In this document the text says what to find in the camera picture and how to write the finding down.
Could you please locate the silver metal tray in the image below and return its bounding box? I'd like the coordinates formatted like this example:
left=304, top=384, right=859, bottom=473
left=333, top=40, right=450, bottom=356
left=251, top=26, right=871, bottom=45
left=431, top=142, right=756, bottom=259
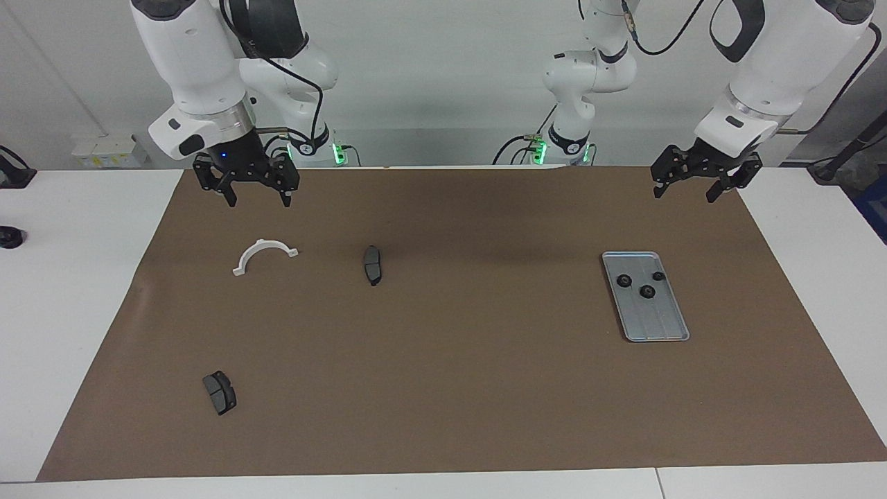
left=601, top=251, right=691, bottom=343

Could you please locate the black stand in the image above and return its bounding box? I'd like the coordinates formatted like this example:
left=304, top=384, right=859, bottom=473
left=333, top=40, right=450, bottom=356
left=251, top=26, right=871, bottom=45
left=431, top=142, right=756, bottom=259
left=807, top=111, right=887, bottom=184

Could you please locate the blue box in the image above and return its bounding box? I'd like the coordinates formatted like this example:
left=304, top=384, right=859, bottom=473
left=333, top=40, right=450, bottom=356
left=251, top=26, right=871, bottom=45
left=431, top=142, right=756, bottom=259
left=854, top=173, right=887, bottom=243

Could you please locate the short dark grey brake pad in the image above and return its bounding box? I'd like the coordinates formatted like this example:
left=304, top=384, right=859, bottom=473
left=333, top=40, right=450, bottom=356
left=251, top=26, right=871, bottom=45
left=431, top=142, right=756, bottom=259
left=202, top=371, right=238, bottom=417

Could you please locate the black table clamp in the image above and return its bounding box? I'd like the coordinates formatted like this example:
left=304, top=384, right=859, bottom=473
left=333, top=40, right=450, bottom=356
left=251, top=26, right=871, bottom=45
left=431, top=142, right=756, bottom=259
left=0, top=146, right=37, bottom=189

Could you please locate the brown table mat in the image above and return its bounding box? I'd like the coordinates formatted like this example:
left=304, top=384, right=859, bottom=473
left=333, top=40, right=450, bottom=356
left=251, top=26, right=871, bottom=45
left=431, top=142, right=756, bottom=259
left=36, top=165, right=887, bottom=482

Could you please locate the black right base cable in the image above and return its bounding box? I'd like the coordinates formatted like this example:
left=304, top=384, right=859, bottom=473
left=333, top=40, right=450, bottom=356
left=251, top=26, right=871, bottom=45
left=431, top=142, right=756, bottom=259
left=262, top=135, right=292, bottom=168

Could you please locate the black base cable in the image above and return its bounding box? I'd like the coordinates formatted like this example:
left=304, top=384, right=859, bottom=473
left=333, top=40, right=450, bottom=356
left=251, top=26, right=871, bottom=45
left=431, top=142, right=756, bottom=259
left=493, top=103, right=559, bottom=166
left=262, top=135, right=292, bottom=168

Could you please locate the white curved plastic bracket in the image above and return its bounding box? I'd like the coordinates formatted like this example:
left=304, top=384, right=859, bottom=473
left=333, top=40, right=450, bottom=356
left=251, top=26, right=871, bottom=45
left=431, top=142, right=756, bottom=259
left=232, top=238, right=300, bottom=277

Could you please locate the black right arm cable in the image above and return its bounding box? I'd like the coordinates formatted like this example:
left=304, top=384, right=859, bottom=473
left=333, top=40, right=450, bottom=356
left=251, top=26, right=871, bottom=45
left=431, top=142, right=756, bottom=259
left=219, top=0, right=326, bottom=157

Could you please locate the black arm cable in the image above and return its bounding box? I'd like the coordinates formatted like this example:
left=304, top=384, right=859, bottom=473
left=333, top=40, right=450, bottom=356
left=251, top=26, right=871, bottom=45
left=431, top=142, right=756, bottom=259
left=219, top=0, right=326, bottom=157
left=620, top=0, right=884, bottom=136

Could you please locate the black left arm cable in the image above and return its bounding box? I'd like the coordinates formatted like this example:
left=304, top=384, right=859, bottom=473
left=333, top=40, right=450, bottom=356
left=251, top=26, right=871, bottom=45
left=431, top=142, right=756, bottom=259
left=620, top=0, right=884, bottom=136

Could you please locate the black left base cable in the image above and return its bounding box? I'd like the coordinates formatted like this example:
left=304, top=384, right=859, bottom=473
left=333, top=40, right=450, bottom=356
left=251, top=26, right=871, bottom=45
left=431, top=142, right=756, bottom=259
left=493, top=103, right=559, bottom=166

